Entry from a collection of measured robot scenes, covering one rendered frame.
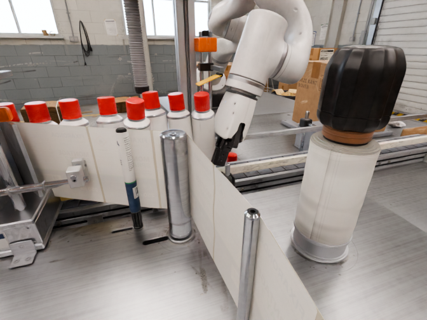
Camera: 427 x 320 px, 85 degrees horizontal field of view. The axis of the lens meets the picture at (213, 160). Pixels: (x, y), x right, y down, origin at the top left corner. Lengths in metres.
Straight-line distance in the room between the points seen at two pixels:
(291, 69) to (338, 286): 0.40
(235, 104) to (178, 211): 0.25
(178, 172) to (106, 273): 0.18
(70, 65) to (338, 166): 5.86
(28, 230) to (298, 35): 0.61
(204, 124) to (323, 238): 0.31
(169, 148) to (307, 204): 0.21
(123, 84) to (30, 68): 1.72
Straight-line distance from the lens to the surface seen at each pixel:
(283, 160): 0.63
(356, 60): 0.31
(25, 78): 6.17
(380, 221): 0.55
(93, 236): 0.48
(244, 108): 0.50
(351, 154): 0.33
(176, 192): 0.36
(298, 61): 0.55
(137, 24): 0.59
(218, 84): 1.47
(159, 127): 0.52
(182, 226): 0.40
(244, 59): 0.52
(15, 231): 0.47
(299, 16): 0.61
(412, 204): 0.76
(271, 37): 0.53
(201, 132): 0.52
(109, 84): 6.02
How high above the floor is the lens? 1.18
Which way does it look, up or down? 26 degrees down
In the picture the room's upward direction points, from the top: straight up
